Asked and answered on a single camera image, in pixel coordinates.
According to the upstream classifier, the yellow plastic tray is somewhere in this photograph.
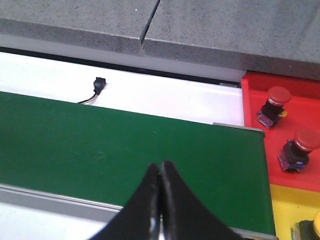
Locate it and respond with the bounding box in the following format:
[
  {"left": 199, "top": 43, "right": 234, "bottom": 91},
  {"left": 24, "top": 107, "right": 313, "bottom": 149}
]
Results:
[{"left": 270, "top": 184, "right": 320, "bottom": 240}]

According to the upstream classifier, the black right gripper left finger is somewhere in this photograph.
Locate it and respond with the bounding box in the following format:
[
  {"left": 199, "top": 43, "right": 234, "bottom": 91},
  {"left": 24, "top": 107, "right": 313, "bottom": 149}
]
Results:
[{"left": 92, "top": 163, "right": 160, "bottom": 240}]

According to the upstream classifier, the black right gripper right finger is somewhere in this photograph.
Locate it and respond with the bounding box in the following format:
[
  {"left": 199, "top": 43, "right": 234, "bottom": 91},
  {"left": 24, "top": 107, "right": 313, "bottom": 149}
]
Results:
[{"left": 161, "top": 160, "right": 242, "bottom": 240}]

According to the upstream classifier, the yellow button in tray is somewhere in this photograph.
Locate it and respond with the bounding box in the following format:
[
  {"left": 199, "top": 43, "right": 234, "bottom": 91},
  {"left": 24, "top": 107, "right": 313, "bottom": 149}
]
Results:
[{"left": 291, "top": 211, "right": 320, "bottom": 240}]

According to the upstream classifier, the red button with yellow tab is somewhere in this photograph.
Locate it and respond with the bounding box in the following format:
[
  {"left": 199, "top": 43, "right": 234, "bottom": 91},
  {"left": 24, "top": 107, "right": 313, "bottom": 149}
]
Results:
[{"left": 255, "top": 86, "right": 292, "bottom": 129}]

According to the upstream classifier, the aluminium conveyor side rail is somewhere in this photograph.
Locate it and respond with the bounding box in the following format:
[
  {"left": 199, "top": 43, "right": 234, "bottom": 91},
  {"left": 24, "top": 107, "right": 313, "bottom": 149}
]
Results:
[{"left": 0, "top": 179, "right": 276, "bottom": 240}]

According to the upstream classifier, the black sensor with cable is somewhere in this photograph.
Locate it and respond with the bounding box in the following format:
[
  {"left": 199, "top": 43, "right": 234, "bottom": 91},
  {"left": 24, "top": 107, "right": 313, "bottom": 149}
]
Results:
[{"left": 77, "top": 77, "right": 107, "bottom": 105}]

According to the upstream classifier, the metal conveyor end bracket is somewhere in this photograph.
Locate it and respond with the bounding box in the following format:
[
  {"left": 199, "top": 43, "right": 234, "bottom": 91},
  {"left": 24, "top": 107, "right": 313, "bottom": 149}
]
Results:
[{"left": 212, "top": 122, "right": 266, "bottom": 138}]

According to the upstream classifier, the red object at right edge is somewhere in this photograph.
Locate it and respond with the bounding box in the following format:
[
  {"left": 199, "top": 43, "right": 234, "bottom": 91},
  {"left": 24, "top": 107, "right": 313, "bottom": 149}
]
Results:
[{"left": 241, "top": 72, "right": 320, "bottom": 192}]

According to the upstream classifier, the green conveyor belt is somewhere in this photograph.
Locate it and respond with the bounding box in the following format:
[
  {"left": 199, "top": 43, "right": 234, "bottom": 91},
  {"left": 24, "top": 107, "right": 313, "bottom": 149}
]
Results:
[{"left": 0, "top": 92, "right": 276, "bottom": 235}]

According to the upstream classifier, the red mushroom push button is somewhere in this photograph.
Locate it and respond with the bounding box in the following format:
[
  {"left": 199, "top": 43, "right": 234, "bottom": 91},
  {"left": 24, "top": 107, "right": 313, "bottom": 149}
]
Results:
[{"left": 278, "top": 127, "right": 320, "bottom": 173}]

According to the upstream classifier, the grey stone counter slab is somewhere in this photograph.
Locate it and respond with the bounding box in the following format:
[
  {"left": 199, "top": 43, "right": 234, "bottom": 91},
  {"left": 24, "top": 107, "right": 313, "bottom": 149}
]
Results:
[{"left": 0, "top": 0, "right": 320, "bottom": 80}]

